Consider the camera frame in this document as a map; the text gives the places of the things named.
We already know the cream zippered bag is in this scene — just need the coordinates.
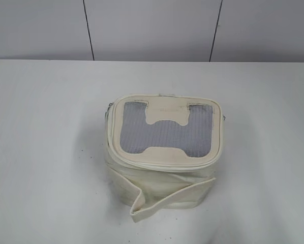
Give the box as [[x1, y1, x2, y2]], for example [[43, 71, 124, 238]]
[[105, 95, 225, 222]]

